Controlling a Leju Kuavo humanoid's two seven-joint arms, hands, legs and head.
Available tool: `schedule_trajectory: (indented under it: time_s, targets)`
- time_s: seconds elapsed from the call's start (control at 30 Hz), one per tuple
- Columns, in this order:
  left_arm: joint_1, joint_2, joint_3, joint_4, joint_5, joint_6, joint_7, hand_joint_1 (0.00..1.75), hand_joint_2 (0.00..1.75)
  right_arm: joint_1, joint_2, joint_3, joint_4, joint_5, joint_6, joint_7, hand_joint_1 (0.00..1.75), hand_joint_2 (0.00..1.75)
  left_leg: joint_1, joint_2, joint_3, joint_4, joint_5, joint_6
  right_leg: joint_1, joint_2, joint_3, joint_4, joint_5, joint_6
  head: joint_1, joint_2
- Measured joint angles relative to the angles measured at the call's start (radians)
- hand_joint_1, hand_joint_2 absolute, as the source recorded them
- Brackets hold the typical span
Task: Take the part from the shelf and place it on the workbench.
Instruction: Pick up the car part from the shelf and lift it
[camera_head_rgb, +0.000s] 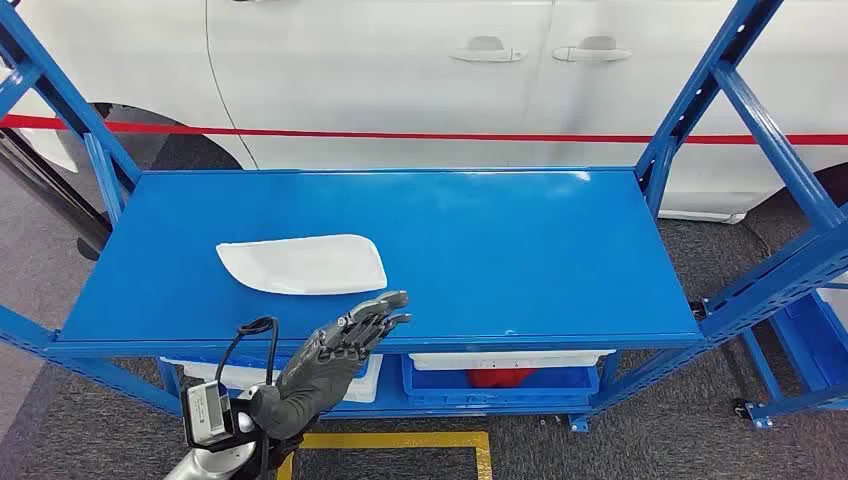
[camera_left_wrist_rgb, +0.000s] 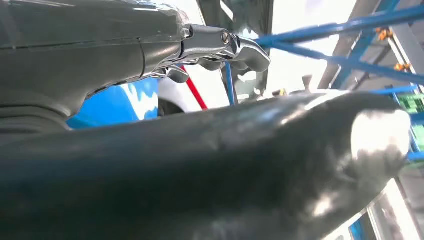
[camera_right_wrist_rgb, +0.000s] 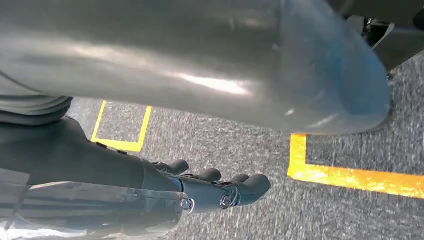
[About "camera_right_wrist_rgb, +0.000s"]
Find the dark grey machine part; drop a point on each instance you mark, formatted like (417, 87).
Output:
(397, 46)

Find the yellow floor tape square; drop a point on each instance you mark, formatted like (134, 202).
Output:
(348, 177)
(121, 145)

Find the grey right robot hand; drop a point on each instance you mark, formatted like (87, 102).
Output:
(165, 49)

